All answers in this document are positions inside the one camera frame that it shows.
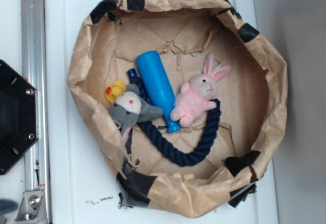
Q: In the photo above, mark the blue plastic bottle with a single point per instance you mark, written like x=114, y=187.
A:
x=157, y=85

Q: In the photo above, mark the brown paper bag basket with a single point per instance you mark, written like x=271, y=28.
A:
x=253, y=99

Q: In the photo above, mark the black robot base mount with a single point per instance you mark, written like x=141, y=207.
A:
x=18, y=117

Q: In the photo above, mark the aluminium extrusion rail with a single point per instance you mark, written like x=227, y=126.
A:
x=37, y=173

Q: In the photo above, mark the metal corner bracket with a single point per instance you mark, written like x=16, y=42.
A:
x=32, y=208

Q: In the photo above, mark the grey plush mouse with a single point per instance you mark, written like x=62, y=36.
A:
x=129, y=108

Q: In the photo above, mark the yellow rubber duck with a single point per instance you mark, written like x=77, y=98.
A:
x=114, y=90

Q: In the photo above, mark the pink plush bunny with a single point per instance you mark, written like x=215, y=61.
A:
x=195, y=96

